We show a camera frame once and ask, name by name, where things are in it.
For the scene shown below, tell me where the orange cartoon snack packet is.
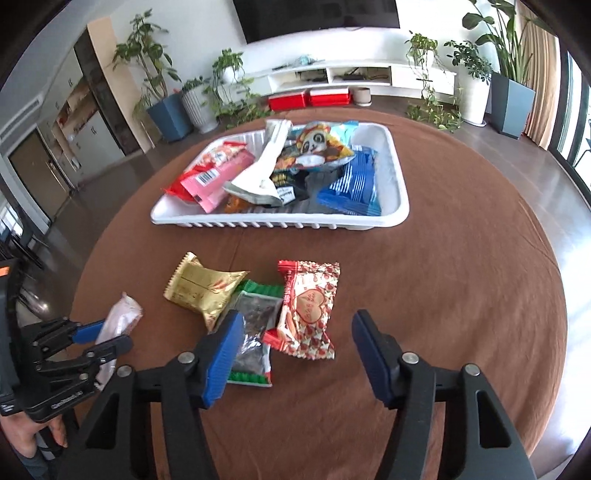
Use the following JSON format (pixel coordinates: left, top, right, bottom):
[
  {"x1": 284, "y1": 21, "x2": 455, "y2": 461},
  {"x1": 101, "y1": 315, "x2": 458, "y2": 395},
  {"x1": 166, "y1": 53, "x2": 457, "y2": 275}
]
[{"x1": 224, "y1": 194, "x2": 259, "y2": 214}]

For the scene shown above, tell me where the black snack packet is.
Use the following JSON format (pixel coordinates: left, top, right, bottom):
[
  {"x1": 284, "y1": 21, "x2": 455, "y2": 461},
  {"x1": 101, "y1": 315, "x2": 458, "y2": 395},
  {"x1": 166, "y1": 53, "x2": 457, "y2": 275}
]
[{"x1": 270, "y1": 138, "x2": 324, "y2": 205}]

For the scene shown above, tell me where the trailing green plant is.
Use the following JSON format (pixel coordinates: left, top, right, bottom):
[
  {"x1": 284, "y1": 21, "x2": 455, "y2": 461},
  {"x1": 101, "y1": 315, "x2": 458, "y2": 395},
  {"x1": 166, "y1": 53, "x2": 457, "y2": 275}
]
[{"x1": 203, "y1": 48, "x2": 274, "y2": 131}]

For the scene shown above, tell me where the white ribbed plant pot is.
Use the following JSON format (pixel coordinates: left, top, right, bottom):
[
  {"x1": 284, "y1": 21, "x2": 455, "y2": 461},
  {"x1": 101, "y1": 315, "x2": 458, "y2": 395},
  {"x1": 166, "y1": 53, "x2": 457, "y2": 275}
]
[{"x1": 181, "y1": 88, "x2": 219, "y2": 134}]

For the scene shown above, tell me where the red white patterned snack packet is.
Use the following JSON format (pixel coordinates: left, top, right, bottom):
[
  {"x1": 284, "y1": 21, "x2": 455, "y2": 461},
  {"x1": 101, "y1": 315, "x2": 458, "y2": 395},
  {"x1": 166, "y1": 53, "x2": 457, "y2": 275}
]
[{"x1": 262, "y1": 260, "x2": 341, "y2": 361}]

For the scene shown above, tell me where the light blue cartoon snack packet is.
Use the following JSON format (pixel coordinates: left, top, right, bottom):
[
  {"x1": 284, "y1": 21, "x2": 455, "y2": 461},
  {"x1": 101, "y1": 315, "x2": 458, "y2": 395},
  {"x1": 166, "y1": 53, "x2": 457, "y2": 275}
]
[{"x1": 284, "y1": 121, "x2": 360, "y2": 172}]

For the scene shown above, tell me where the person's left hand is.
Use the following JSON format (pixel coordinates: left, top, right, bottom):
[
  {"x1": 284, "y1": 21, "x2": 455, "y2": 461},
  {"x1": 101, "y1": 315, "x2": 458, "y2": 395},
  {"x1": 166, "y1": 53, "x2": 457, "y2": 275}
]
[{"x1": 0, "y1": 406, "x2": 70, "y2": 468}]

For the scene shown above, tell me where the hanging vine plant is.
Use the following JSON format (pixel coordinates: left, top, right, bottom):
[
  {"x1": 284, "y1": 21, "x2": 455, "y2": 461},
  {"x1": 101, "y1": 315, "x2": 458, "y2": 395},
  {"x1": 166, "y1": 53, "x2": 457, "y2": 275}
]
[{"x1": 405, "y1": 32, "x2": 464, "y2": 133}]

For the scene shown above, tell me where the large broad-leaf plant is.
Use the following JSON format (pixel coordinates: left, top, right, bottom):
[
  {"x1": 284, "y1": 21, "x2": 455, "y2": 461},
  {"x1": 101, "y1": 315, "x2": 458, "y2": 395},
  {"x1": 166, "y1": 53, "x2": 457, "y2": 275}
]
[{"x1": 462, "y1": 0, "x2": 539, "y2": 85}]

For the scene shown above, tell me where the pink snack packet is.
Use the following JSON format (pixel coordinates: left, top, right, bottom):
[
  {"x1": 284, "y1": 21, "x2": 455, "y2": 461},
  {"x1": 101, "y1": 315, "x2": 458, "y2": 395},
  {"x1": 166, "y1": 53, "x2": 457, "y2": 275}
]
[{"x1": 180, "y1": 150, "x2": 257, "y2": 214}]

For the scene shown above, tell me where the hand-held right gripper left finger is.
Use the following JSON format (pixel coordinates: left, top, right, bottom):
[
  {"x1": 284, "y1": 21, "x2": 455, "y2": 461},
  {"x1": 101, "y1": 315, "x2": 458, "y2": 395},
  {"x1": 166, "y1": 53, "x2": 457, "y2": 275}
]
[{"x1": 58, "y1": 310, "x2": 245, "y2": 480}]

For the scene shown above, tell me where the black television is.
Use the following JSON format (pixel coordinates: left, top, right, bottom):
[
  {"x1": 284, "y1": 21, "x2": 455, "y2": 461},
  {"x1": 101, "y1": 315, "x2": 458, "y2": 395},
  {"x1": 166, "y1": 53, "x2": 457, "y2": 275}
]
[{"x1": 232, "y1": 0, "x2": 400, "y2": 44}]

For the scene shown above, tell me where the large grey snack bag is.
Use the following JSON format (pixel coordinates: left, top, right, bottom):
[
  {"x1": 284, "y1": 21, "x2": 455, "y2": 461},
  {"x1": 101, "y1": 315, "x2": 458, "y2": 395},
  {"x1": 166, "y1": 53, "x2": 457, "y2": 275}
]
[{"x1": 223, "y1": 119, "x2": 294, "y2": 208}]

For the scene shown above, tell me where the red storage box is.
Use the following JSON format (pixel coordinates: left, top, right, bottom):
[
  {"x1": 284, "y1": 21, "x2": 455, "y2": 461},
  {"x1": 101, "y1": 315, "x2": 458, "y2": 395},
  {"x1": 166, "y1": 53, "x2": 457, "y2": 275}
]
[
  {"x1": 268, "y1": 91, "x2": 309, "y2": 112},
  {"x1": 308, "y1": 88, "x2": 352, "y2": 108}
]

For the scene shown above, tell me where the plain white plant pot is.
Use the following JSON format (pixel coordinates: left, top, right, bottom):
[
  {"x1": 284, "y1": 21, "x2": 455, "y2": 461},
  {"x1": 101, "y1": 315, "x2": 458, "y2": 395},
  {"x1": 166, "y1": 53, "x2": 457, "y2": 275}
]
[{"x1": 459, "y1": 78, "x2": 491, "y2": 128}]

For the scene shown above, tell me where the gold snack packet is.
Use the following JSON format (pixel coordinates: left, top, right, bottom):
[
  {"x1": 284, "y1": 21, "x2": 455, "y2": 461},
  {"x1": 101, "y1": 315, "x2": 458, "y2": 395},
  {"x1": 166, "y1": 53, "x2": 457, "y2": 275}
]
[{"x1": 163, "y1": 251, "x2": 250, "y2": 332}]

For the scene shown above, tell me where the blue plant pot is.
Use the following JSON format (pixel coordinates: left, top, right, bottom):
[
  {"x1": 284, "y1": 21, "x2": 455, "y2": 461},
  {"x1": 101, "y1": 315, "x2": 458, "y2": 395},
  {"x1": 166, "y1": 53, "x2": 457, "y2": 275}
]
[{"x1": 147, "y1": 95, "x2": 193, "y2": 143}]

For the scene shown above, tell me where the white media cabinet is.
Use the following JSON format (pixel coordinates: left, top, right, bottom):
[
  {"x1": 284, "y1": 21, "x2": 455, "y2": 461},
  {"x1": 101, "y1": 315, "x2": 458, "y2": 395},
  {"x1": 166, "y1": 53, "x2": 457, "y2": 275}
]
[{"x1": 245, "y1": 58, "x2": 458, "y2": 99}]

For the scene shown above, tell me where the dark dining chair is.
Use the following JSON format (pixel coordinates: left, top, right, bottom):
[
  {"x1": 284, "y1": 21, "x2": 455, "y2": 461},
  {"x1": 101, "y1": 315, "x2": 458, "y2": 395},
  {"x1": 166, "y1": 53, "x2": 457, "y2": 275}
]
[{"x1": 0, "y1": 203, "x2": 48, "y2": 278}]

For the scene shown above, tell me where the peach print snack packet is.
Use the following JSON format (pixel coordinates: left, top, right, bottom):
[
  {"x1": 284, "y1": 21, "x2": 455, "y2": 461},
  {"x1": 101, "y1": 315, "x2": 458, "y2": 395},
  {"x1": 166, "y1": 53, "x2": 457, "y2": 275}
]
[{"x1": 161, "y1": 141, "x2": 247, "y2": 201}]

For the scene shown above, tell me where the black window frame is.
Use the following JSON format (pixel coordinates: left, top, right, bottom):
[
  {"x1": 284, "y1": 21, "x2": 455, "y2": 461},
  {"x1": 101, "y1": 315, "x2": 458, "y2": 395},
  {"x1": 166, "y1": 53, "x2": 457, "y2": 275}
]
[{"x1": 554, "y1": 46, "x2": 591, "y2": 190}]

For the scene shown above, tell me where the grey-blue square plant pot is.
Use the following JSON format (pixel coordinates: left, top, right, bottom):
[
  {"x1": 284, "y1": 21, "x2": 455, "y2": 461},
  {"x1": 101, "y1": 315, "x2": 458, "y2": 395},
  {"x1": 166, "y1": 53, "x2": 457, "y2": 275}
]
[{"x1": 489, "y1": 73, "x2": 537, "y2": 140}]

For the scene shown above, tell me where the green edged dark snack packet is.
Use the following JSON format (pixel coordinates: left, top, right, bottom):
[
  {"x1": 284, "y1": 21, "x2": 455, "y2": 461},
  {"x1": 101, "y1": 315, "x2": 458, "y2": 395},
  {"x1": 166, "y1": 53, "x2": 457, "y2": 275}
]
[{"x1": 226, "y1": 279, "x2": 284, "y2": 387}]

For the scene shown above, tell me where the small green plant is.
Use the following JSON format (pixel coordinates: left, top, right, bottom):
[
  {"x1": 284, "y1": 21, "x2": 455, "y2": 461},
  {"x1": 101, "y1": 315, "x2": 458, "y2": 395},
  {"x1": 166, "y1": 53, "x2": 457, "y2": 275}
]
[{"x1": 182, "y1": 76, "x2": 211, "y2": 96}]

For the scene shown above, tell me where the wooden wall cabinet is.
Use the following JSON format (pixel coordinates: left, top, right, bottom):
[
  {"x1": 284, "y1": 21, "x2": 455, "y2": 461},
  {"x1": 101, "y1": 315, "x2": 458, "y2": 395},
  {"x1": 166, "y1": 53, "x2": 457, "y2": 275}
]
[{"x1": 51, "y1": 16, "x2": 149, "y2": 186}]

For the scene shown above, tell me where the beige curtain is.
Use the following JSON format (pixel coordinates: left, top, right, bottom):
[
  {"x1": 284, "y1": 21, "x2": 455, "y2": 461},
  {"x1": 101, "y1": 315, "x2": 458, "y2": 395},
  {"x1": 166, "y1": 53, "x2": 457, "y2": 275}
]
[{"x1": 522, "y1": 9, "x2": 562, "y2": 151}]

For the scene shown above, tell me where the bushy green plant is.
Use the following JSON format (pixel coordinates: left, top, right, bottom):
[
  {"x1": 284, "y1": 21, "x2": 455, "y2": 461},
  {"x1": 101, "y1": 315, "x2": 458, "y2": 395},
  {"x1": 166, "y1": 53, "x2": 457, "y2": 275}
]
[{"x1": 444, "y1": 41, "x2": 493, "y2": 85}]

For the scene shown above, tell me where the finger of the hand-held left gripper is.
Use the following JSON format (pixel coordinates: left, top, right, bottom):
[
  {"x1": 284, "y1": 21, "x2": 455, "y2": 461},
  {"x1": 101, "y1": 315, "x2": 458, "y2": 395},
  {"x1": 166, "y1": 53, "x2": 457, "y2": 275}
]
[
  {"x1": 34, "y1": 336, "x2": 134, "y2": 393},
  {"x1": 21, "y1": 318, "x2": 108, "y2": 360}
]

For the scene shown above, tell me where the white plastic tray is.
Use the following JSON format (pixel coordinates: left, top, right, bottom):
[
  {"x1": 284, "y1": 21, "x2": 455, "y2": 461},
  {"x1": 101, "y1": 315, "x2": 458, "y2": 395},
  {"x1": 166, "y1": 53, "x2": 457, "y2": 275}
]
[{"x1": 150, "y1": 121, "x2": 411, "y2": 232}]

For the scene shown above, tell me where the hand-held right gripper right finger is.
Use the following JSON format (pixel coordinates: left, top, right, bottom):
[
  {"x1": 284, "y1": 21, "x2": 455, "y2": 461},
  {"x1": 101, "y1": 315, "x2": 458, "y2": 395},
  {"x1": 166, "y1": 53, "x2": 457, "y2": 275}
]
[{"x1": 352, "y1": 309, "x2": 539, "y2": 480}]

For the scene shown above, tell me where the white translucent snack packet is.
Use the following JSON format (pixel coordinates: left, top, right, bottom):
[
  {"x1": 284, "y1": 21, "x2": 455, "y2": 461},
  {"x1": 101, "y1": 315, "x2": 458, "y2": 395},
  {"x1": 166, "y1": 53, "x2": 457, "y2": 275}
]
[{"x1": 95, "y1": 292, "x2": 144, "y2": 386}]

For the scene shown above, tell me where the tall leafy plant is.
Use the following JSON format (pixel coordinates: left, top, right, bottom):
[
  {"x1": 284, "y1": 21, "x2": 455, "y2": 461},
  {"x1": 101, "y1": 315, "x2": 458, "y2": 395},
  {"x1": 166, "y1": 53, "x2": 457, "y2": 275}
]
[{"x1": 112, "y1": 10, "x2": 182, "y2": 116}]

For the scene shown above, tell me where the brown door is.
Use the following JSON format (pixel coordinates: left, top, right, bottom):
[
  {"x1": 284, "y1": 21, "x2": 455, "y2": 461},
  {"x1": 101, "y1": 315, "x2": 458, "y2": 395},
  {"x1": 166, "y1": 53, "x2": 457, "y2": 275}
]
[{"x1": 9, "y1": 129, "x2": 52, "y2": 223}]

